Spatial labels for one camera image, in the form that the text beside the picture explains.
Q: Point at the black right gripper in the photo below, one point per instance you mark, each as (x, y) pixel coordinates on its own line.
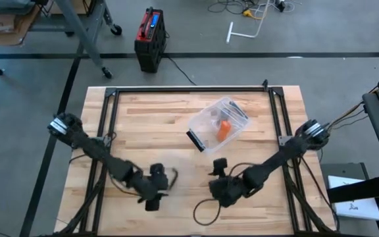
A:
(222, 184)

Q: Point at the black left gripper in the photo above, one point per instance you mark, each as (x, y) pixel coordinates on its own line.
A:
(153, 187)

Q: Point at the clear plastic storage bin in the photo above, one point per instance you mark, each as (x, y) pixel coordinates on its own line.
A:
(209, 131)

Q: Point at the orange cloth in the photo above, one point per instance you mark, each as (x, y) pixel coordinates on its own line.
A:
(224, 130)

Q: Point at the beige elastic bandage roll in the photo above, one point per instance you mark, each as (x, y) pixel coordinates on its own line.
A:
(214, 113)

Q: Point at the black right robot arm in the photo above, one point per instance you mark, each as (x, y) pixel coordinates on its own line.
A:
(285, 154)

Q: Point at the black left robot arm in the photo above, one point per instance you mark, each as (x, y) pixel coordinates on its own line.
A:
(87, 145)

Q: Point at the black plastic clamp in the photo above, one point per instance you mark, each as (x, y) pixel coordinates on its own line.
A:
(266, 85)

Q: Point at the dark grey floor box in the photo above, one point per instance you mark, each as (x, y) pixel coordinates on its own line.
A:
(344, 169)

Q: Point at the white paper sheet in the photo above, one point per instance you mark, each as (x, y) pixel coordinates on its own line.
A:
(357, 209)

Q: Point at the red black battery box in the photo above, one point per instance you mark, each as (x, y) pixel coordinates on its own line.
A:
(150, 42)

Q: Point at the white L-shaped bar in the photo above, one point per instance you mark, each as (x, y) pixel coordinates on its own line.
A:
(230, 33)

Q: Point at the wooden workbench with casters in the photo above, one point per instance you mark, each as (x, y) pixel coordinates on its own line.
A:
(81, 33)

